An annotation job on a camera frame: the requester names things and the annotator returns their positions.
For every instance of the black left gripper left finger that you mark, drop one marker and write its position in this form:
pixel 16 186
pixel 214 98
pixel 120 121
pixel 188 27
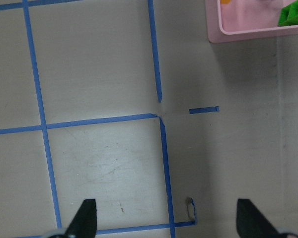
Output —
pixel 84 223

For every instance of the green toy block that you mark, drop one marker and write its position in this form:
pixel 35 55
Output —
pixel 289 15

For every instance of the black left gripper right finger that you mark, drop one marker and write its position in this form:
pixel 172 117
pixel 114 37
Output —
pixel 251 223

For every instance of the yellow toy block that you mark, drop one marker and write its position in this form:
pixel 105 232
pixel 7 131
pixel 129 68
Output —
pixel 225 1

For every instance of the pink plastic box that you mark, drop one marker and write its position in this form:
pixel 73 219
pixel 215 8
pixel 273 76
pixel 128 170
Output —
pixel 245 20

